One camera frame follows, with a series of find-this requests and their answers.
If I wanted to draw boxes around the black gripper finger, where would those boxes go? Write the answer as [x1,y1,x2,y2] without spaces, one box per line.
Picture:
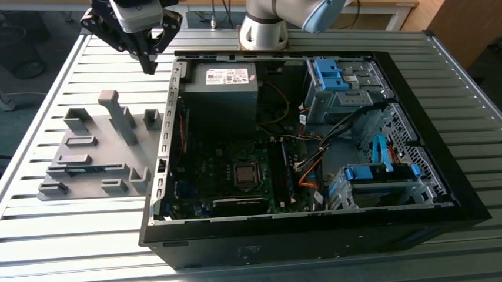
[149,10,182,75]
[80,7,150,75]

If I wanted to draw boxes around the blue RAM stick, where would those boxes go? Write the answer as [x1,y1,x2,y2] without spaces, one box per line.
[65,166,106,174]

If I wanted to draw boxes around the black RAM slot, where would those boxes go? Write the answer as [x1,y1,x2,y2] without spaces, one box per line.
[268,136,284,208]

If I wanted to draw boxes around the black wheeled container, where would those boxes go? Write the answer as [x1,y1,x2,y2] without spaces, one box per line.
[0,11,50,80]

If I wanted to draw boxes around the grey power supply unit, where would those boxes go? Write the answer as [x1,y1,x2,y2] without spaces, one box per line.
[180,62,260,133]

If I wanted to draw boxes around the grey parts rack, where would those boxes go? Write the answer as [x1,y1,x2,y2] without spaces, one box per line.
[37,89,164,202]

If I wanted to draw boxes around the green motherboard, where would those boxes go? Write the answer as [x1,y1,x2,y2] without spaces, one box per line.
[169,136,315,220]

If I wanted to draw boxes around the grey metal disk bay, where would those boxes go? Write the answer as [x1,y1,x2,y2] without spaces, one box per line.
[327,164,455,211]
[303,58,396,126]

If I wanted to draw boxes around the square CPU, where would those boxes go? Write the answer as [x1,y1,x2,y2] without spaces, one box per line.
[232,160,262,189]

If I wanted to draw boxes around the wooden desk white legs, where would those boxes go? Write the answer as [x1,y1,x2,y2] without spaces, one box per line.
[172,0,419,31]

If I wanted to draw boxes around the black graphics card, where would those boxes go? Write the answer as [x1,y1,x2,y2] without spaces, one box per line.
[210,196,272,219]

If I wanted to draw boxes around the blue carrier with black disk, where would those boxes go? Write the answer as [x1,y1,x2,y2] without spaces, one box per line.
[343,163,420,183]

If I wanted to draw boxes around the wooden cabinet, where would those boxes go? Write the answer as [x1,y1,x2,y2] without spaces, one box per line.
[427,0,502,71]

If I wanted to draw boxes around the black open PC case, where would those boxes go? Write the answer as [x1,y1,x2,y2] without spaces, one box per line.
[138,49,491,270]

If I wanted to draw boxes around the thin red wire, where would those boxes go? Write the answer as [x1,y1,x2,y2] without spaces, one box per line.
[176,113,189,167]

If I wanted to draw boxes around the yellow wire loop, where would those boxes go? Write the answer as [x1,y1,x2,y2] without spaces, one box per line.
[256,81,292,127]

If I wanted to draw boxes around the red power wire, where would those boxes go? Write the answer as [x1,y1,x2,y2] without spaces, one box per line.
[296,123,315,140]

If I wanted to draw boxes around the blue flat data wire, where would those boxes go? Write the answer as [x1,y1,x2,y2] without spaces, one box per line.
[369,133,395,173]

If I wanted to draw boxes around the orange flat wire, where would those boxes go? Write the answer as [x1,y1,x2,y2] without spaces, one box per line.
[385,143,407,165]

